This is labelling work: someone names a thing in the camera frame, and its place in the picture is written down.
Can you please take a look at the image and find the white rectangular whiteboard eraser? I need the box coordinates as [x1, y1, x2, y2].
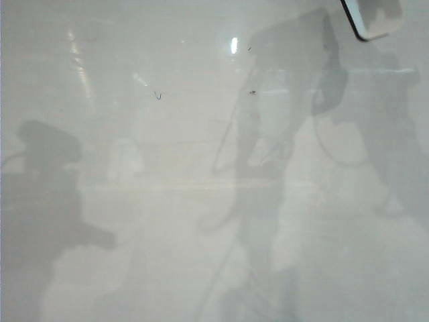
[339, 0, 404, 43]

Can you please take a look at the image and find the glossy white whiteboard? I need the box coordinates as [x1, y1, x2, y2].
[0, 0, 429, 322]

